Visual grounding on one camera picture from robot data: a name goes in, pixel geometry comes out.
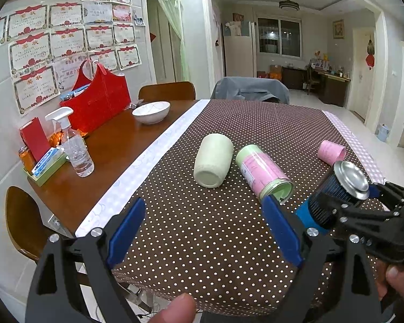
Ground blue white pack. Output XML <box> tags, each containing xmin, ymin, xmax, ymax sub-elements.
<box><xmin>32</xmin><ymin>147</ymin><xmax>64</xmax><ymax>177</ymax></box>

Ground right hand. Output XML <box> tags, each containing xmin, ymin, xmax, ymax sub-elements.
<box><xmin>376</xmin><ymin>260</ymin><xmax>404</xmax><ymax>300</ymax></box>

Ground orange jar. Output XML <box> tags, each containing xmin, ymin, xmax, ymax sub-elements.
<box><xmin>18</xmin><ymin>146</ymin><xmax>36</xmax><ymax>175</ymax></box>

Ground white ceramic bowl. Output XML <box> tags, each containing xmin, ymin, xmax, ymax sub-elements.
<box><xmin>132</xmin><ymin>101</ymin><xmax>170</xmax><ymax>125</ymax></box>

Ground green tray box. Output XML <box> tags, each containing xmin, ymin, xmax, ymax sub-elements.
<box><xmin>23</xmin><ymin>152</ymin><xmax>67</xmax><ymax>187</ymax></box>

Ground red envelope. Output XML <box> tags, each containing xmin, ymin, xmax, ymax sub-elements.
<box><xmin>19</xmin><ymin>117</ymin><xmax>51</xmax><ymax>162</ymax></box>

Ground left hand thumb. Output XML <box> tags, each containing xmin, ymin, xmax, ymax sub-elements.
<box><xmin>149</xmin><ymin>293</ymin><xmax>196</xmax><ymax>323</ymax></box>

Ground wooden chair far side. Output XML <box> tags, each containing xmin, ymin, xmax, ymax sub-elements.
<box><xmin>138</xmin><ymin>81</ymin><xmax>196</xmax><ymax>102</ymax></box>

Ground red door ornament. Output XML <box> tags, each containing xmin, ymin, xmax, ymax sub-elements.
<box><xmin>365</xmin><ymin>38</ymin><xmax>375</xmax><ymax>70</ymax></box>

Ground award certificate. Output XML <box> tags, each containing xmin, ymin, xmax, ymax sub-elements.
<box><xmin>13</xmin><ymin>66</ymin><xmax>60</xmax><ymax>116</ymax></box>
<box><xmin>7</xmin><ymin>4</ymin><xmax>48</xmax><ymax>41</ymax></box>
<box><xmin>8</xmin><ymin>32</ymin><xmax>53</xmax><ymax>75</ymax></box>

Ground window with dark frame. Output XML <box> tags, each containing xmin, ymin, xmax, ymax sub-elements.
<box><xmin>257</xmin><ymin>18</ymin><xmax>301</xmax><ymax>58</ymax></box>

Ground pale green ribbed cup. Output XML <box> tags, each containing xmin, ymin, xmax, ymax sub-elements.
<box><xmin>193</xmin><ymin>134</ymin><xmax>234</xmax><ymax>188</ymax></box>

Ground black striped metal can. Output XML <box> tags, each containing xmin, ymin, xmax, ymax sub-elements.
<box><xmin>295</xmin><ymin>160</ymin><xmax>369</xmax><ymax>235</ymax></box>

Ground award certificate middle left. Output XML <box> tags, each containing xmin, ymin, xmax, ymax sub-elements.
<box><xmin>8</xmin><ymin>32</ymin><xmax>53</xmax><ymax>75</ymax></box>

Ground framed wall picture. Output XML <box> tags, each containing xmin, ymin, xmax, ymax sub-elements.
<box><xmin>333</xmin><ymin>20</ymin><xmax>345</xmax><ymax>39</ymax></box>

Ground clear spray bottle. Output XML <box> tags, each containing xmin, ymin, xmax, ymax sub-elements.
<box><xmin>45</xmin><ymin>107</ymin><xmax>95</xmax><ymax>178</ymax></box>

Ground pink paper cup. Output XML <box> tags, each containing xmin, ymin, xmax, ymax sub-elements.
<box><xmin>317</xmin><ymin>140</ymin><xmax>347</xmax><ymax>166</ymax></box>

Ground white refrigerator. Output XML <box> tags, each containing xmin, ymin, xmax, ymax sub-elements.
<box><xmin>223</xmin><ymin>21</ymin><xmax>257</xmax><ymax>77</ymax></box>

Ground award certificate lower left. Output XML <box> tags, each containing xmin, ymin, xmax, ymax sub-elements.
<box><xmin>13</xmin><ymin>66</ymin><xmax>60</xmax><ymax>116</ymax></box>

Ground grey covered chair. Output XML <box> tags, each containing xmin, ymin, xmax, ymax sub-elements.
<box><xmin>211</xmin><ymin>77</ymin><xmax>290</xmax><ymax>104</ymax></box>

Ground green pink labelled can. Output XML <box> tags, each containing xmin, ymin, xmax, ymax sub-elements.
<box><xmin>236</xmin><ymin>144</ymin><xmax>294</xmax><ymax>203</ymax></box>

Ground award certificate upper left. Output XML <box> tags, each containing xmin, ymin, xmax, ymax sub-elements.
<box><xmin>7</xmin><ymin>4</ymin><xmax>48</xmax><ymax>41</ymax></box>

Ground red felt bag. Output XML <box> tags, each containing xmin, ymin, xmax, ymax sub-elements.
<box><xmin>60</xmin><ymin>60</ymin><xmax>131</xmax><ymax>133</ymax></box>

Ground dark wooden desk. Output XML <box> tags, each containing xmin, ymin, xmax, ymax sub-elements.
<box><xmin>282</xmin><ymin>67</ymin><xmax>351</xmax><ymax>107</ymax></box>

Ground brown polka dot tablecloth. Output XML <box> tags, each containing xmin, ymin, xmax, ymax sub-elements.
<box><xmin>74</xmin><ymin>98</ymin><xmax>390</xmax><ymax>317</ymax></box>

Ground ceiling lamp fan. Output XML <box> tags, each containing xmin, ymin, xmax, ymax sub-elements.
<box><xmin>279</xmin><ymin>0</ymin><xmax>300</xmax><ymax>11</ymax></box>

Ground green sheer curtain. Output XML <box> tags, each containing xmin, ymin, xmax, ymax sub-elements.
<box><xmin>158</xmin><ymin>0</ymin><xmax>190</xmax><ymax>81</ymax></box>

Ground wooden chair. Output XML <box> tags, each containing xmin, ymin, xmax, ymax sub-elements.
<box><xmin>6</xmin><ymin>186</ymin><xmax>57</xmax><ymax>263</ymax></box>
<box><xmin>138</xmin><ymin>81</ymin><xmax>196</xmax><ymax>102</ymax></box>

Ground wooden chair near left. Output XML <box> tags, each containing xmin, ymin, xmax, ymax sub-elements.
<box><xmin>6</xmin><ymin>186</ymin><xmax>57</xmax><ymax>263</ymax></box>

